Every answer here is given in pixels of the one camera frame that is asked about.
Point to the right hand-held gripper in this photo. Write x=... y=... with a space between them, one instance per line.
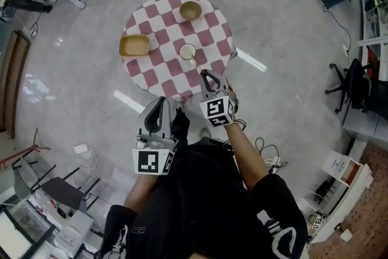
x=216 y=110

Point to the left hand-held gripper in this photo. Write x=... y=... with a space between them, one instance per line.
x=151 y=157

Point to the small spoon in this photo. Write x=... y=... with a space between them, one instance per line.
x=192 y=60

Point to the white cup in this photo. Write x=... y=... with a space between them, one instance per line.
x=186 y=51

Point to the person's left forearm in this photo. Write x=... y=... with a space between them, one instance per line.
x=141 y=191

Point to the person's right forearm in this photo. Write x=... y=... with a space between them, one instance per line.
x=242 y=157

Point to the person's right hand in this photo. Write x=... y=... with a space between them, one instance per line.
x=234 y=101

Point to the person's white shoe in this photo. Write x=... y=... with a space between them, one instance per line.
x=205 y=132

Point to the black wrist band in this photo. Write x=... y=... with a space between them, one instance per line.
x=241 y=124

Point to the red white checkered round table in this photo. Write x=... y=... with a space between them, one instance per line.
x=169 y=39

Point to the rectangular tan container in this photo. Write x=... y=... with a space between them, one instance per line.
x=135 y=45

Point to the round brown bowl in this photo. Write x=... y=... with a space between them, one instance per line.
x=190 y=10

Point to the white power adapter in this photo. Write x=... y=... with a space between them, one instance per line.
x=80 y=149

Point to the white power strip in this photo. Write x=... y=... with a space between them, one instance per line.
x=274 y=162

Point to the person's black shirt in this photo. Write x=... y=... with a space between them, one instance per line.
x=206 y=206

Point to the grey chair black legs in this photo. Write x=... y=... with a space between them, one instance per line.
x=57 y=188

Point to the red metal stand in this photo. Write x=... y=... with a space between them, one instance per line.
x=24 y=153

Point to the black office chair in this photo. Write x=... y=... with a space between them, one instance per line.
x=357 y=85

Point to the brown wooden door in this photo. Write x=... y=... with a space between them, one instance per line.
x=13 y=82

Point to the white open cabinet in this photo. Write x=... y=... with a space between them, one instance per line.
x=348 y=185

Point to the glass display case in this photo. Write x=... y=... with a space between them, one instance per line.
x=21 y=227

